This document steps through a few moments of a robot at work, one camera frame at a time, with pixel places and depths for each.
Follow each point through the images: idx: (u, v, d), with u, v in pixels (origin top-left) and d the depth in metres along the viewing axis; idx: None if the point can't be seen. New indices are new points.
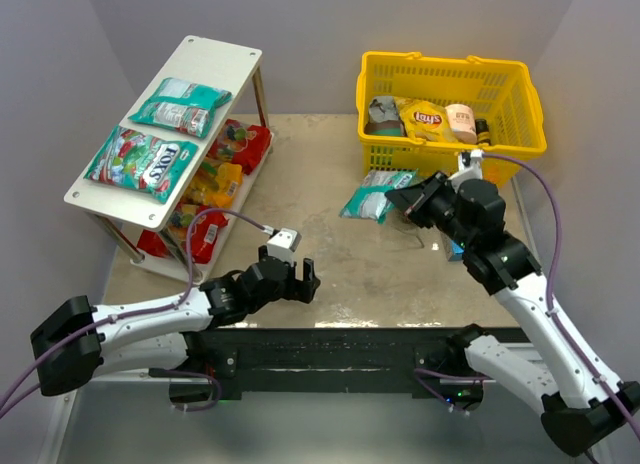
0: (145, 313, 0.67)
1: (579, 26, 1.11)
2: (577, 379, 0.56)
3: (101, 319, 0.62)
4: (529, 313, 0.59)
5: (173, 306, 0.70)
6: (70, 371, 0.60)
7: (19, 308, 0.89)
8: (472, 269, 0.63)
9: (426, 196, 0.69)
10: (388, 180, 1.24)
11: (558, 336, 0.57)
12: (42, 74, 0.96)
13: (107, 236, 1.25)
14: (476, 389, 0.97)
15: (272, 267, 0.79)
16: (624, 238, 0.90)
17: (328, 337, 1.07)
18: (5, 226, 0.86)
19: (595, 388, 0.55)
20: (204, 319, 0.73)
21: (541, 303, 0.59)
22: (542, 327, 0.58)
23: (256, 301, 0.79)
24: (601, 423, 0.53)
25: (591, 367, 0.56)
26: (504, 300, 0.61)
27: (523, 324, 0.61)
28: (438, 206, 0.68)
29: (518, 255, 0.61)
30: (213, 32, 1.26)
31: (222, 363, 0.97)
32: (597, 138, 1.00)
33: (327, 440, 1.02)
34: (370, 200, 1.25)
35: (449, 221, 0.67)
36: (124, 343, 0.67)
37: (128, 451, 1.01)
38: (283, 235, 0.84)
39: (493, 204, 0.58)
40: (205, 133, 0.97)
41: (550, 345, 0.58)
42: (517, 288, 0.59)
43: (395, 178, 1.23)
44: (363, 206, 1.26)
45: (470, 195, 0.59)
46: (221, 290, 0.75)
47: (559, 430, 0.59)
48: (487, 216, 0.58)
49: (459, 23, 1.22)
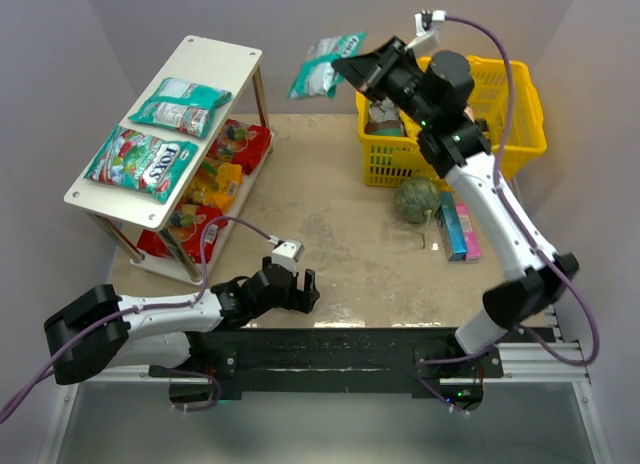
0: (165, 306, 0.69)
1: (579, 26, 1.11)
2: (516, 249, 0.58)
3: (127, 308, 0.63)
4: (476, 190, 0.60)
5: (189, 304, 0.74)
6: (93, 359, 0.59)
7: (19, 308, 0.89)
8: (425, 149, 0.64)
9: (384, 69, 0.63)
10: (332, 49, 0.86)
11: (502, 210, 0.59)
12: (42, 74, 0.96)
13: (107, 237, 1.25)
14: (476, 389, 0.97)
15: (278, 275, 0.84)
16: (624, 239, 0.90)
17: (328, 337, 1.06)
18: (4, 226, 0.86)
19: (533, 257, 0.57)
20: (213, 319, 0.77)
21: (488, 180, 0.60)
22: (487, 203, 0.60)
23: (260, 306, 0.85)
24: (533, 287, 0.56)
25: (529, 238, 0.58)
26: (454, 180, 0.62)
27: (471, 204, 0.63)
28: (396, 81, 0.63)
29: (471, 135, 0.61)
30: (213, 32, 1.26)
31: (222, 363, 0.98)
32: (597, 139, 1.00)
33: (326, 440, 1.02)
34: (315, 74, 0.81)
35: (409, 99, 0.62)
36: (142, 335, 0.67)
37: (128, 451, 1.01)
38: (287, 246, 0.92)
39: (460, 83, 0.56)
40: (205, 133, 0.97)
41: (493, 221, 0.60)
42: (465, 166, 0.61)
43: (339, 44, 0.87)
44: (309, 83, 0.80)
45: (438, 70, 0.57)
46: (229, 293, 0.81)
47: (500, 301, 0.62)
48: (451, 96, 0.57)
49: (459, 23, 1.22)
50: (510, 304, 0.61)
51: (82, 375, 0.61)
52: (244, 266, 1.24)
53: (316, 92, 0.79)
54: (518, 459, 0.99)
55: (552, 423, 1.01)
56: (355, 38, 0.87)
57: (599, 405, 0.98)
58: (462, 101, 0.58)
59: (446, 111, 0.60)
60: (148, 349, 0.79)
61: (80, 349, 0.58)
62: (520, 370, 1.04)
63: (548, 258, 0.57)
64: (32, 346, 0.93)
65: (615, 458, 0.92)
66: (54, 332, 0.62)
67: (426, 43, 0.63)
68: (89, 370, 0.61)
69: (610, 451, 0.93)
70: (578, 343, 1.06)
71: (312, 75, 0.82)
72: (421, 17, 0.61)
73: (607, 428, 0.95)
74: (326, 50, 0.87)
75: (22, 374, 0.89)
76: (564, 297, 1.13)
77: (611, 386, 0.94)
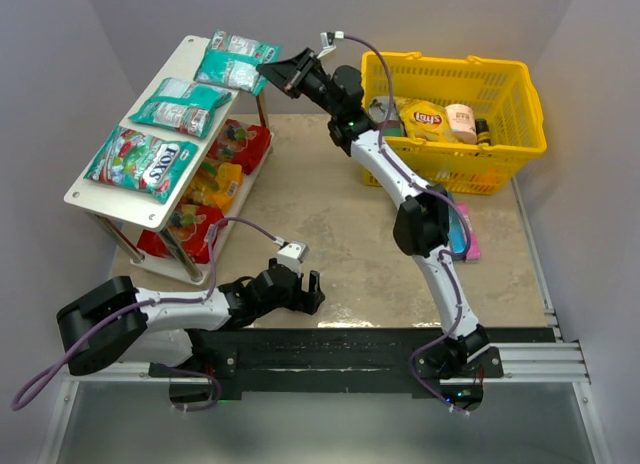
0: (178, 300, 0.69)
1: (580, 26, 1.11)
2: (398, 187, 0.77)
3: (144, 300, 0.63)
4: (368, 154, 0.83)
5: (201, 299, 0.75)
6: (109, 350, 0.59)
7: (19, 308, 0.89)
8: (333, 134, 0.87)
9: (301, 73, 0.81)
10: (252, 52, 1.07)
11: (385, 162, 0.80)
12: (41, 74, 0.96)
13: (107, 237, 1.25)
14: (476, 389, 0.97)
15: (283, 274, 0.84)
16: (624, 239, 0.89)
17: (328, 337, 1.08)
18: (5, 226, 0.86)
19: (409, 188, 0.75)
20: (220, 317, 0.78)
21: (374, 146, 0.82)
22: (375, 160, 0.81)
23: (265, 306, 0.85)
24: (413, 210, 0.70)
25: (406, 175, 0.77)
26: (355, 151, 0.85)
27: (369, 167, 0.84)
28: (312, 83, 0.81)
29: (364, 123, 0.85)
30: (213, 32, 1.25)
31: (222, 364, 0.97)
32: (597, 139, 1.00)
33: (327, 440, 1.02)
34: (237, 70, 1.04)
35: (323, 96, 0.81)
36: (155, 328, 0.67)
37: (128, 451, 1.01)
38: (292, 247, 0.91)
39: (356, 91, 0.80)
40: (205, 133, 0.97)
41: (382, 171, 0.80)
42: (358, 140, 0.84)
43: (260, 50, 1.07)
44: (230, 76, 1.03)
45: (341, 81, 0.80)
46: (234, 291, 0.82)
47: (403, 237, 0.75)
48: (351, 99, 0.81)
49: (458, 24, 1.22)
50: (406, 234, 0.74)
51: (95, 367, 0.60)
52: (243, 265, 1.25)
53: (239, 86, 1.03)
54: (518, 459, 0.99)
55: (552, 423, 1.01)
56: (273, 48, 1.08)
57: (600, 406, 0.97)
58: (358, 102, 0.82)
59: (347, 108, 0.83)
60: (154, 346, 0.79)
61: (97, 339, 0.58)
62: (520, 370, 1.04)
63: (422, 186, 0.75)
64: (32, 346, 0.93)
65: (614, 458, 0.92)
66: (67, 322, 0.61)
67: (330, 54, 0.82)
68: (102, 363, 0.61)
69: (610, 451, 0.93)
70: (578, 343, 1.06)
71: (232, 71, 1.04)
72: (325, 36, 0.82)
73: (607, 428, 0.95)
74: (248, 52, 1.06)
75: (22, 374, 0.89)
76: (564, 298, 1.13)
77: (611, 386, 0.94)
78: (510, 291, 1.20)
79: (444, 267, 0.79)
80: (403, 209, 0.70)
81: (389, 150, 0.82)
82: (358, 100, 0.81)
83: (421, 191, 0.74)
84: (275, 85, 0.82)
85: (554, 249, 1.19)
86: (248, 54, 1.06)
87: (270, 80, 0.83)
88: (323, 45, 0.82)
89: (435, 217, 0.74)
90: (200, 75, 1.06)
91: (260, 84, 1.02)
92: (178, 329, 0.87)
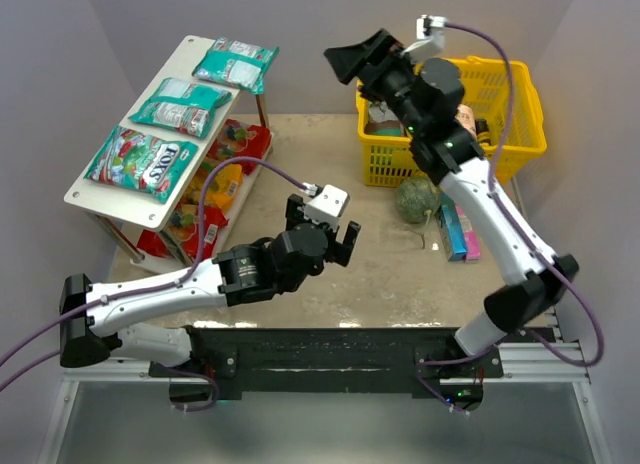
0: (139, 292, 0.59)
1: (579, 28, 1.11)
2: (514, 252, 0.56)
3: (92, 301, 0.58)
4: (471, 195, 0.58)
5: (174, 284, 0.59)
6: (72, 349, 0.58)
7: (19, 308, 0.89)
8: (418, 156, 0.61)
9: (379, 71, 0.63)
10: (254, 54, 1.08)
11: (499, 213, 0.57)
12: (41, 74, 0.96)
13: (107, 237, 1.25)
14: (476, 389, 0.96)
15: (307, 236, 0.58)
16: (624, 239, 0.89)
17: (329, 337, 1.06)
18: (5, 226, 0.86)
19: (532, 260, 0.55)
20: (218, 297, 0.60)
21: (483, 185, 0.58)
22: (483, 207, 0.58)
23: (289, 277, 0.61)
24: (535, 291, 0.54)
25: (529, 240, 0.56)
26: (449, 186, 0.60)
27: (465, 209, 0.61)
28: (391, 83, 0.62)
29: (467, 146, 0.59)
30: (213, 32, 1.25)
31: (222, 364, 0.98)
32: (597, 140, 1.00)
33: (327, 440, 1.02)
34: (238, 67, 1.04)
35: (399, 102, 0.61)
36: (133, 321, 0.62)
37: (128, 451, 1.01)
38: (329, 198, 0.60)
39: (453, 89, 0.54)
40: (205, 133, 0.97)
41: (491, 224, 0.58)
42: (459, 172, 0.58)
43: (261, 53, 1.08)
44: (231, 71, 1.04)
45: (430, 77, 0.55)
46: (243, 260, 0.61)
47: (503, 310, 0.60)
48: (446, 104, 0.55)
49: (459, 24, 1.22)
50: (510, 310, 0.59)
51: (87, 360, 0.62)
52: None
53: (239, 81, 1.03)
54: (518, 459, 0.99)
55: (553, 423, 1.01)
56: (275, 53, 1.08)
57: (599, 406, 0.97)
58: (455, 109, 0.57)
59: (438, 118, 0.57)
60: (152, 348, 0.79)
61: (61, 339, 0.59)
62: (520, 370, 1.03)
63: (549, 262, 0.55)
64: (30, 347, 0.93)
65: (614, 458, 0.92)
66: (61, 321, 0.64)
67: (426, 48, 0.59)
68: (91, 357, 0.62)
69: (610, 451, 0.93)
70: (578, 343, 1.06)
71: (233, 67, 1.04)
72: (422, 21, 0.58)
73: (607, 428, 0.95)
74: (249, 54, 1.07)
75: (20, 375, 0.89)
76: (564, 298, 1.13)
77: (611, 385, 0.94)
78: None
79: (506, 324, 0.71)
80: (527, 292, 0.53)
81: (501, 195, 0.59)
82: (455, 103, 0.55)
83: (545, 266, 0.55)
84: (340, 80, 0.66)
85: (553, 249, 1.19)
86: (249, 56, 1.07)
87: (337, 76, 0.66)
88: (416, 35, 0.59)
89: (550, 298, 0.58)
90: (200, 71, 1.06)
91: (261, 84, 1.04)
92: (179, 330, 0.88)
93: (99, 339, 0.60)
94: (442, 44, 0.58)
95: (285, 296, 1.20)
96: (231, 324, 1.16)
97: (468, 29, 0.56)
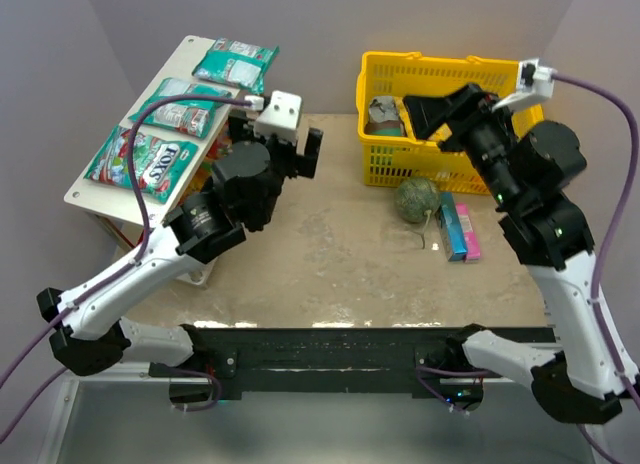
0: (101, 285, 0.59)
1: (580, 28, 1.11)
2: (599, 370, 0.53)
3: (63, 311, 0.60)
4: (568, 298, 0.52)
5: (131, 265, 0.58)
6: (75, 360, 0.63)
7: (19, 307, 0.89)
8: (513, 232, 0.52)
9: (469, 127, 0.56)
10: (254, 54, 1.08)
11: (596, 327, 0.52)
12: (41, 74, 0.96)
13: (107, 237, 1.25)
14: (476, 389, 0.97)
15: (241, 159, 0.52)
16: None
17: (328, 337, 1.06)
18: (5, 226, 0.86)
19: (615, 381, 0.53)
20: (182, 259, 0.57)
21: (585, 291, 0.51)
22: (579, 315, 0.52)
23: (250, 211, 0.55)
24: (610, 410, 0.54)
25: (617, 361, 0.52)
26: (544, 278, 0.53)
27: (551, 303, 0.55)
28: (480, 141, 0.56)
29: (577, 229, 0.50)
30: (213, 32, 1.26)
31: (222, 364, 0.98)
32: (598, 140, 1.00)
33: (327, 440, 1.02)
34: (238, 67, 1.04)
35: (490, 165, 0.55)
36: (117, 311, 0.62)
37: (128, 450, 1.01)
38: (281, 108, 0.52)
39: (568, 164, 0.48)
40: (205, 133, 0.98)
41: (581, 335, 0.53)
42: (562, 270, 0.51)
43: (261, 53, 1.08)
44: (231, 71, 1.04)
45: (543, 149, 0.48)
46: (194, 211, 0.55)
47: (564, 402, 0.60)
48: (558, 180, 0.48)
49: (459, 24, 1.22)
50: (571, 405, 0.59)
51: (101, 363, 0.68)
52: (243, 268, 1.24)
53: (239, 81, 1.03)
54: (518, 459, 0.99)
55: (553, 424, 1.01)
56: (275, 53, 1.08)
57: None
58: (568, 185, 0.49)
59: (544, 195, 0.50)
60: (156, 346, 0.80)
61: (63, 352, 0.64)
62: None
63: (631, 382, 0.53)
64: (30, 346, 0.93)
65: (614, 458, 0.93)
66: None
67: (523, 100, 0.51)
68: (104, 359, 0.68)
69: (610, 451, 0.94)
70: None
71: (233, 67, 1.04)
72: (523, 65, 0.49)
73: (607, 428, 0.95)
74: (249, 54, 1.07)
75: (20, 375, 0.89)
76: None
77: None
78: (510, 291, 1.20)
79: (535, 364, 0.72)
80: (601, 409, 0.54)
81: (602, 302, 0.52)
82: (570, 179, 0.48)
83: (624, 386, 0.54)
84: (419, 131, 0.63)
85: None
86: (249, 56, 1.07)
87: (412, 126, 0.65)
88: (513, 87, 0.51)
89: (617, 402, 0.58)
90: (200, 72, 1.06)
91: (261, 84, 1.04)
92: (178, 328, 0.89)
93: (93, 341, 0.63)
94: (550, 94, 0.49)
95: (286, 296, 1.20)
96: (231, 324, 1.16)
97: (573, 82, 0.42)
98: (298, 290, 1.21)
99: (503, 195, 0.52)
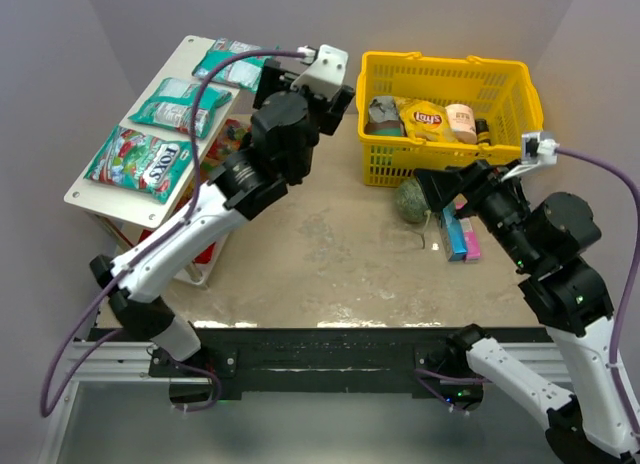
0: (153, 246, 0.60)
1: (579, 28, 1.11)
2: (616, 430, 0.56)
3: (119, 273, 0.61)
4: (588, 360, 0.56)
5: (182, 224, 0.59)
6: (131, 322, 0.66)
7: (19, 307, 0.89)
8: (535, 297, 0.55)
9: (482, 197, 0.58)
10: (254, 54, 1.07)
11: (613, 389, 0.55)
12: (41, 74, 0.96)
13: (107, 237, 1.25)
14: (476, 389, 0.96)
15: (282, 108, 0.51)
16: (625, 238, 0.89)
17: (328, 337, 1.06)
18: (5, 226, 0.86)
19: (630, 442, 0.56)
20: (230, 215, 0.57)
21: (604, 356, 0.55)
22: (598, 376, 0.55)
23: (292, 163, 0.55)
24: None
25: (634, 422, 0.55)
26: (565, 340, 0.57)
27: (572, 362, 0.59)
28: (496, 210, 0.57)
29: (598, 295, 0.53)
30: (213, 33, 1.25)
31: (222, 364, 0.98)
32: (598, 140, 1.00)
33: (327, 440, 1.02)
34: (238, 67, 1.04)
35: (507, 232, 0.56)
36: (171, 272, 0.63)
37: (128, 450, 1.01)
38: (326, 62, 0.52)
39: (586, 235, 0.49)
40: (205, 133, 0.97)
41: (599, 396, 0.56)
42: (582, 335, 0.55)
43: (261, 53, 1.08)
44: (231, 71, 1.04)
45: (558, 221, 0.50)
46: (236, 167, 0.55)
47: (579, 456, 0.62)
48: (574, 250, 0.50)
49: (459, 24, 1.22)
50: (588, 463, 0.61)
51: (154, 327, 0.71)
52: (243, 267, 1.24)
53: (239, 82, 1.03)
54: (518, 459, 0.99)
55: None
56: (275, 53, 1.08)
57: None
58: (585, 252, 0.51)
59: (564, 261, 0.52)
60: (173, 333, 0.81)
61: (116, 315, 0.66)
62: None
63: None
64: (30, 345, 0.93)
65: None
66: None
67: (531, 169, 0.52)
68: (157, 323, 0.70)
69: None
70: None
71: (233, 68, 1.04)
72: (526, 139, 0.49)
73: None
74: (249, 54, 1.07)
75: (20, 374, 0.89)
76: None
77: None
78: (510, 291, 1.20)
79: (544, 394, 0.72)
80: None
81: (621, 367, 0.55)
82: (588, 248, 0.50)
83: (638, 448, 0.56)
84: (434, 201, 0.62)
85: None
86: (249, 56, 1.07)
87: (426, 197, 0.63)
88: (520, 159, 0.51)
89: None
90: (200, 72, 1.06)
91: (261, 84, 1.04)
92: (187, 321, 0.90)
93: (147, 302, 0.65)
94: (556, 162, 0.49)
95: (285, 296, 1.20)
96: (231, 324, 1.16)
97: (589, 159, 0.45)
98: (298, 290, 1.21)
99: (524, 260, 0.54)
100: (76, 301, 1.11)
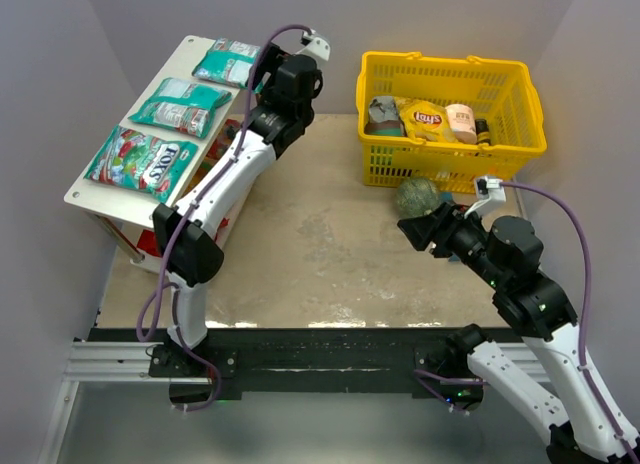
0: (213, 182, 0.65)
1: (580, 28, 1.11)
2: (599, 434, 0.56)
3: (187, 210, 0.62)
4: (560, 365, 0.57)
5: (233, 160, 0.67)
6: (202, 256, 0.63)
7: (18, 308, 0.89)
8: (507, 316, 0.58)
9: (449, 231, 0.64)
10: (254, 54, 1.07)
11: (588, 391, 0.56)
12: (41, 73, 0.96)
13: (107, 237, 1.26)
14: (476, 389, 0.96)
15: (300, 61, 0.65)
16: (624, 237, 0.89)
17: (328, 337, 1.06)
18: (5, 226, 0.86)
19: (616, 445, 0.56)
20: (269, 150, 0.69)
21: (575, 358, 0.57)
22: (571, 380, 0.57)
23: (306, 108, 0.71)
24: None
25: (615, 423, 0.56)
26: (536, 349, 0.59)
27: (548, 369, 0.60)
28: (465, 240, 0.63)
29: (559, 302, 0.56)
30: (214, 32, 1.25)
31: (222, 363, 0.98)
32: (597, 141, 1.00)
33: (326, 440, 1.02)
34: (238, 67, 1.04)
35: (476, 258, 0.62)
36: (223, 211, 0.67)
37: (129, 450, 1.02)
38: (318, 44, 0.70)
39: (531, 244, 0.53)
40: (205, 133, 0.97)
41: (578, 401, 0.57)
42: (550, 340, 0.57)
43: None
44: (230, 71, 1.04)
45: (504, 234, 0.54)
46: (263, 114, 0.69)
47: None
48: (524, 258, 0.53)
49: (459, 24, 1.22)
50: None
51: (213, 268, 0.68)
52: (244, 267, 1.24)
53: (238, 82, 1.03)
54: (518, 458, 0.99)
55: None
56: None
57: None
58: (539, 260, 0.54)
59: (523, 273, 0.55)
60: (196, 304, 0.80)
61: (181, 257, 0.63)
62: None
63: (631, 446, 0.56)
64: (30, 345, 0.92)
65: None
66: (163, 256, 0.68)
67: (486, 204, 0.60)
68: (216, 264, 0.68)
69: None
70: None
71: (233, 68, 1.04)
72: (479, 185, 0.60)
73: None
74: (249, 54, 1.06)
75: (19, 374, 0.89)
76: None
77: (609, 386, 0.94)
78: None
79: (547, 410, 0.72)
80: None
81: (591, 368, 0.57)
82: (536, 256, 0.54)
83: (626, 452, 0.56)
84: (414, 243, 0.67)
85: (551, 249, 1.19)
86: (249, 56, 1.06)
87: (411, 242, 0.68)
88: (476, 198, 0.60)
89: None
90: (200, 71, 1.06)
91: None
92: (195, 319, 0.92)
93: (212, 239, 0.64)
94: (504, 198, 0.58)
95: (284, 297, 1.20)
96: (231, 324, 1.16)
97: (530, 186, 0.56)
98: (297, 290, 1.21)
99: (495, 280, 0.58)
100: (77, 301, 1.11)
